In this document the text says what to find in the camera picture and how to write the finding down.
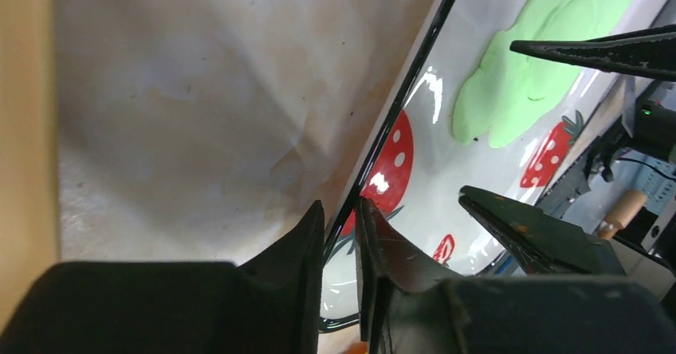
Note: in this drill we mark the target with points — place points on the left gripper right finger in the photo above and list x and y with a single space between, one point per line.
409 303

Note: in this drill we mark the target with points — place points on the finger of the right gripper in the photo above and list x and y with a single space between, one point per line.
539 243
648 53

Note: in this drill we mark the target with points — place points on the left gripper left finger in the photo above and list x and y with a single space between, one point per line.
269 304

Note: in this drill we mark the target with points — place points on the green dough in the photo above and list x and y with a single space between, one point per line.
509 92

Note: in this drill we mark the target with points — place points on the white strawberry tray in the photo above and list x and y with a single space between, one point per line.
413 168

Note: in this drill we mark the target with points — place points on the yellow tray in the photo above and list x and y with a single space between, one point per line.
29 179

